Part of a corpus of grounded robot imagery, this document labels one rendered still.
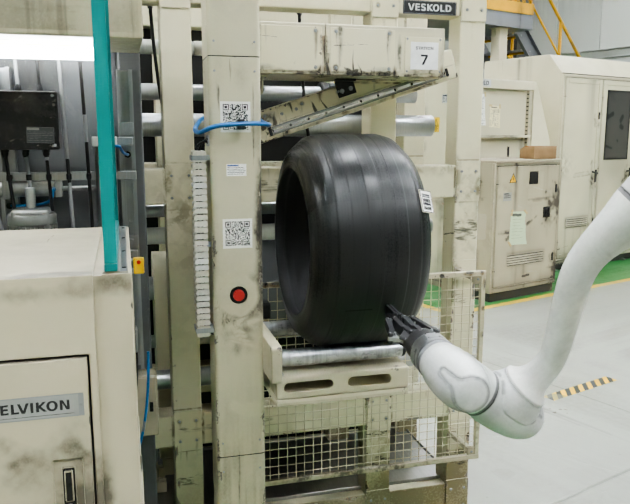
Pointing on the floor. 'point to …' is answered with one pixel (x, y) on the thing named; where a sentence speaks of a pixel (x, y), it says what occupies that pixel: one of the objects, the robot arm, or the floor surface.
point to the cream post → (231, 323)
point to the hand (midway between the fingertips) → (393, 314)
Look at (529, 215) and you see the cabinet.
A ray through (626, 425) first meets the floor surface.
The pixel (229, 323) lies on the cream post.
